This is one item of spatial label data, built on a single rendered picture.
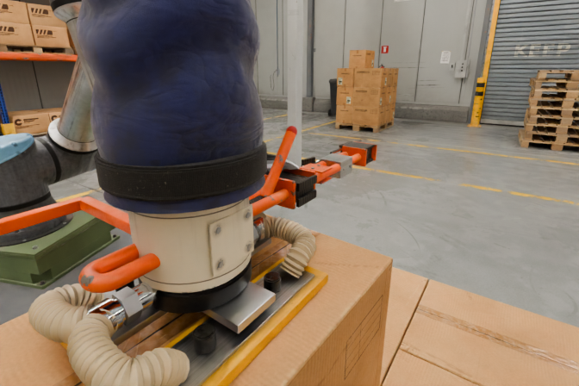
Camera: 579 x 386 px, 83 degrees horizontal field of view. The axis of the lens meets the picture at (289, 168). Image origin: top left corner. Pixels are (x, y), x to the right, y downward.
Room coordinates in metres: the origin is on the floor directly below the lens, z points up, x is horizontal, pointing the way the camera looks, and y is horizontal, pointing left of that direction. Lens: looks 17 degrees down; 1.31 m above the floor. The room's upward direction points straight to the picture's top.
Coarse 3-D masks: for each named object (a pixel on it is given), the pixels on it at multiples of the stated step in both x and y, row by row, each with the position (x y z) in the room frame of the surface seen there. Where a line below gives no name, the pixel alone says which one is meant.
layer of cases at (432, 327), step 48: (432, 288) 1.03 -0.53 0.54; (432, 336) 0.80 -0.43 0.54; (480, 336) 0.80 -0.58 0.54; (528, 336) 0.80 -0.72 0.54; (576, 336) 0.80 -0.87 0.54; (384, 384) 0.65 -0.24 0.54; (432, 384) 0.65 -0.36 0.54; (480, 384) 0.65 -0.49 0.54; (528, 384) 0.65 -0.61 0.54; (576, 384) 0.65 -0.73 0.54
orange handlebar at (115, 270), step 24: (312, 168) 0.73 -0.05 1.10; (336, 168) 0.77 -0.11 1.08; (288, 192) 0.60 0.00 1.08; (24, 216) 0.49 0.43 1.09; (48, 216) 0.51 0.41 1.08; (96, 216) 0.52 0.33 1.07; (120, 216) 0.48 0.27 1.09; (96, 264) 0.35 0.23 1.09; (120, 264) 0.37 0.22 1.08; (144, 264) 0.35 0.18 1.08; (96, 288) 0.32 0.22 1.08
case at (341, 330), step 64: (256, 256) 0.59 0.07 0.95; (320, 256) 0.59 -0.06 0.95; (384, 256) 0.59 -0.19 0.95; (192, 320) 0.41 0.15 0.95; (320, 320) 0.41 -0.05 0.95; (384, 320) 0.57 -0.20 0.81; (0, 384) 0.31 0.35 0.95; (64, 384) 0.31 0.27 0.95; (256, 384) 0.31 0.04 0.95; (320, 384) 0.37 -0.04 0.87
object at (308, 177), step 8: (280, 176) 0.67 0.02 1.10; (288, 176) 0.67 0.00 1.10; (296, 176) 0.67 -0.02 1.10; (304, 176) 0.67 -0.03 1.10; (312, 176) 0.65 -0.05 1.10; (264, 184) 0.64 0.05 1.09; (280, 184) 0.62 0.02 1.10; (288, 184) 0.61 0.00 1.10; (296, 184) 0.60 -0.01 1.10; (304, 184) 0.62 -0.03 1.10; (312, 184) 0.64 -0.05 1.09; (296, 192) 0.61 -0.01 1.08; (304, 192) 0.63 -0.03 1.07; (312, 192) 0.64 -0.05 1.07; (288, 200) 0.61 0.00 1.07; (296, 200) 0.60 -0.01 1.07; (304, 200) 0.62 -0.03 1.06; (288, 208) 0.61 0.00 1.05
